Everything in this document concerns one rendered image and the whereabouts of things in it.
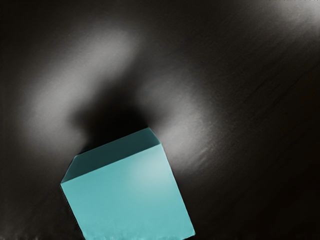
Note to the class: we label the teal cube block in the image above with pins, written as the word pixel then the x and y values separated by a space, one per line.
pixel 125 192

